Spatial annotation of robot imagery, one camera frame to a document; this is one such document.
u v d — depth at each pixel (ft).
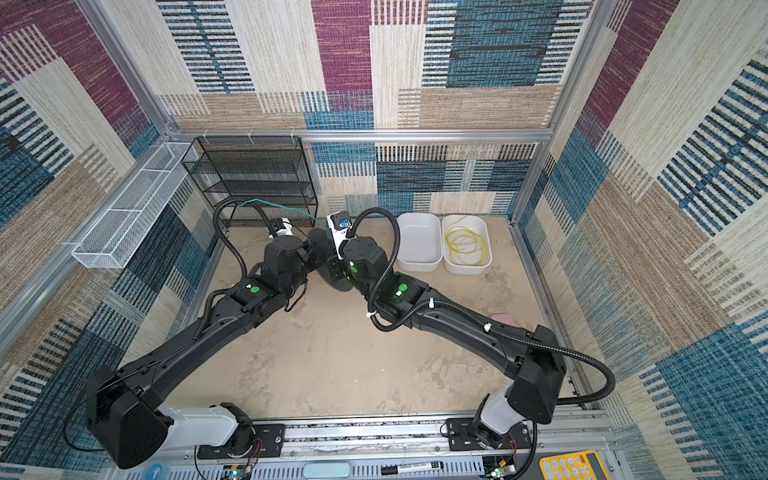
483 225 3.66
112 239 2.34
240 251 3.68
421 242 3.73
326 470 2.27
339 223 1.86
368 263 1.63
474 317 1.52
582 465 2.26
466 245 3.63
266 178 3.55
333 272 2.02
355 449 2.40
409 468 2.30
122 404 1.26
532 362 1.32
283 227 2.21
